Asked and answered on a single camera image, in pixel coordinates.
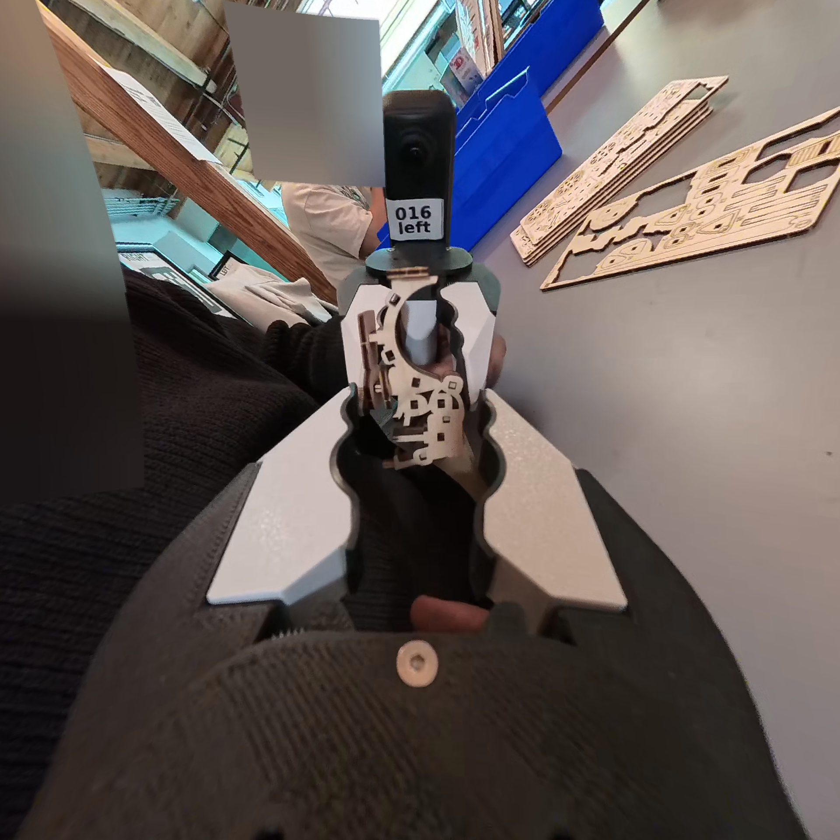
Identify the black framed poster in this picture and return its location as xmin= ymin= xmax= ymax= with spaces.
xmin=118 ymin=243 xmax=237 ymax=322

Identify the wooden beam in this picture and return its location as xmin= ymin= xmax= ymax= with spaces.
xmin=36 ymin=0 xmax=339 ymax=306

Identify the tall cardboard box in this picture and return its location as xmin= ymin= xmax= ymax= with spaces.
xmin=459 ymin=0 xmax=506 ymax=67

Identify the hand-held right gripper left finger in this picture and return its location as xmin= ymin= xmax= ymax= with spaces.
xmin=205 ymin=386 xmax=361 ymax=606

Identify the wooden part sheet with cutouts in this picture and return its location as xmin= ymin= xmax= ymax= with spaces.
xmin=539 ymin=105 xmax=840 ymax=291

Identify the long blue plastic bin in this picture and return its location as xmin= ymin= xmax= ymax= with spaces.
xmin=489 ymin=0 xmax=606 ymax=73

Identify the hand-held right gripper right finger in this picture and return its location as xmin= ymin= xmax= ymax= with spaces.
xmin=472 ymin=388 xmax=629 ymax=614

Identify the wooden puzzle model assembly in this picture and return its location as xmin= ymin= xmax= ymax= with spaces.
xmin=357 ymin=266 xmax=475 ymax=472

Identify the person's right hand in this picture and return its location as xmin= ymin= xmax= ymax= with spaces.
xmin=410 ymin=596 xmax=490 ymax=634

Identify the white red printed box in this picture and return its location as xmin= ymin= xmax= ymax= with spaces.
xmin=438 ymin=52 xmax=485 ymax=109

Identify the stack of wooden part sheets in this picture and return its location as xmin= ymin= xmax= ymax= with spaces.
xmin=511 ymin=75 xmax=729 ymax=266

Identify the grey cloth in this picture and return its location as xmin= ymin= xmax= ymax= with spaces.
xmin=206 ymin=276 xmax=342 ymax=329

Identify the white paper notice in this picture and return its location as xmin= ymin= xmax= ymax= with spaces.
xmin=105 ymin=66 xmax=223 ymax=165

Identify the small blue plastic bin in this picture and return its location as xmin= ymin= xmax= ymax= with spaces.
xmin=377 ymin=66 xmax=564 ymax=253

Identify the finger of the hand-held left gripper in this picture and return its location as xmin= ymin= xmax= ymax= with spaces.
xmin=340 ymin=282 xmax=396 ymax=396
xmin=438 ymin=281 xmax=493 ymax=399

